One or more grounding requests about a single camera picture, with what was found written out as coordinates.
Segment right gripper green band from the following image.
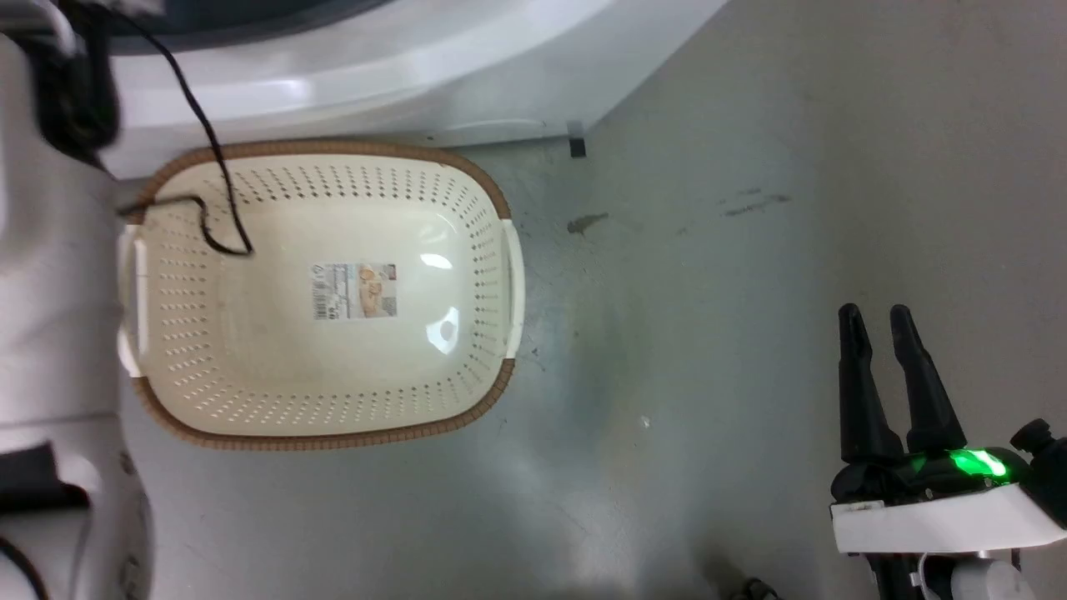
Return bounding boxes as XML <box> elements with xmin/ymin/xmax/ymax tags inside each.
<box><xmin>829</xmin><ymin>303</ymin><xmax>1067</xmax><ymax>556</ymax></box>

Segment cream laundry basket brown rim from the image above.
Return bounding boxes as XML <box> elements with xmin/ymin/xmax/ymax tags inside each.
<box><xmin>116</xmin><ymin>139</ymin><xmax>527</xmax><ymax>453</ymax></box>

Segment white washing machine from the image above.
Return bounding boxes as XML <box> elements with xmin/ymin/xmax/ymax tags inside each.
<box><xmin>98</xmin><ymin>0</ymin><xmax>728</xmax><ymax>181</ymax></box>

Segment dark glass washing machine door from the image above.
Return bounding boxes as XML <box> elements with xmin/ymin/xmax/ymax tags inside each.
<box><xmin>107</xmin><ymin>0</ymin><xmax>394</xmax><ymax>56</ymax></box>

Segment printed paper label sticker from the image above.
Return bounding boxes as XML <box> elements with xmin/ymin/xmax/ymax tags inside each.
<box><xmin>312</xmin><ymin>262</ymin><xmax>398</xmax><ymax>322</ymax></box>

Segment thin black cable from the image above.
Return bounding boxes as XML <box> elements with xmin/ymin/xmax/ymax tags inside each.
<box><xmin>98</xmin><ymin>0</ymin><xmax>256</xmax><ymax>258</ymax></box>

